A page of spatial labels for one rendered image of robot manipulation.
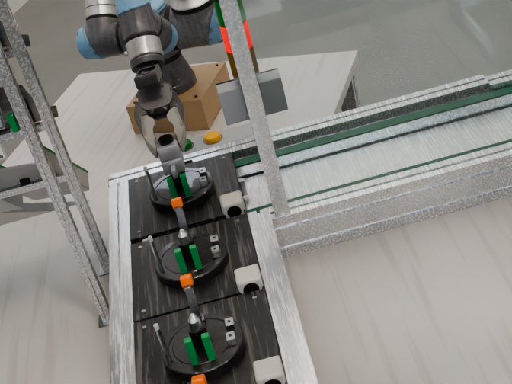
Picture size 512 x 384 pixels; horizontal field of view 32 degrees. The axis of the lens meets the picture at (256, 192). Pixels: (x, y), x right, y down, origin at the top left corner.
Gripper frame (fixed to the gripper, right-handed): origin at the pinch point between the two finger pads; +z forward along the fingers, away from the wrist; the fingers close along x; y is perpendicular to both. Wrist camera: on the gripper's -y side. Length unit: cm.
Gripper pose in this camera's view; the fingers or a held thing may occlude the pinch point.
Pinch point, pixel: (168, 148)
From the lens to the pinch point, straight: 186.4
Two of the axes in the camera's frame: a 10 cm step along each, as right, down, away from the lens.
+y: 0.5, 1.9, 9.8
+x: -9.6, 2.6, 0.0
